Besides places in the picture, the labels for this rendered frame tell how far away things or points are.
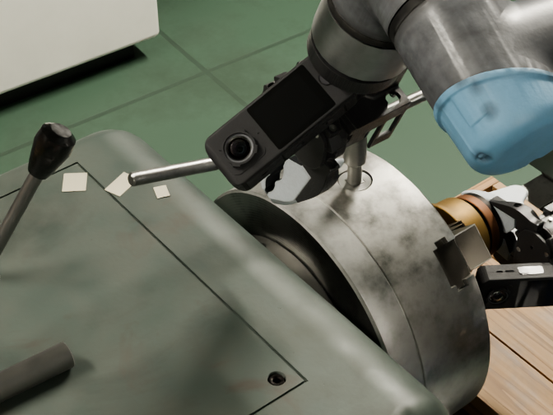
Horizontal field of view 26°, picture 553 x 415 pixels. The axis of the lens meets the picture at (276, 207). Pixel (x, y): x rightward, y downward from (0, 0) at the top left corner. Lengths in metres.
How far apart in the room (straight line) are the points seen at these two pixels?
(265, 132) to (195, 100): 2.48
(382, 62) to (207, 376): 0.30
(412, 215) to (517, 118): 0.45
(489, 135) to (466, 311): 0.46
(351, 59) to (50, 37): 2.50
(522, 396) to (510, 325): 0.11
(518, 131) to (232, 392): 0.35
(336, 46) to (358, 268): 0.32
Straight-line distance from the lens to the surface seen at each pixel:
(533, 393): 1.46
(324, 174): 0.92
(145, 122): 3.28
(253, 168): 0.86
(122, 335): 0.99
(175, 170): 1.00
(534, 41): 0.73
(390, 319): 1.10
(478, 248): 1.19
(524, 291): 1.29
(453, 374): 1.17
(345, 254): 1.09
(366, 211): 1.13
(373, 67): 0.82
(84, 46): 3.36
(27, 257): 1.07
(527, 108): 0.70
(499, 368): 1.47
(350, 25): 0.80
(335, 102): 0.86
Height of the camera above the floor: 1.98
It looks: 42 degrees down
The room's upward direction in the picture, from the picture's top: straight up
